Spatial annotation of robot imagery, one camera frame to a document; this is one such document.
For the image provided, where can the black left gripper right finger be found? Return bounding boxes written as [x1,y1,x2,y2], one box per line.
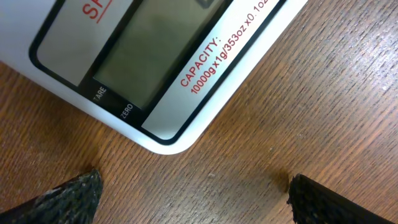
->
[287,174,392,224]

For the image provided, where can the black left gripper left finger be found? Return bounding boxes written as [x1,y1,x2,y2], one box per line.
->
[1,169,103,224]

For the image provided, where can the white digital kitchen scale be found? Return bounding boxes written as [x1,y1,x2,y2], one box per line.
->
[1,0,306,155]

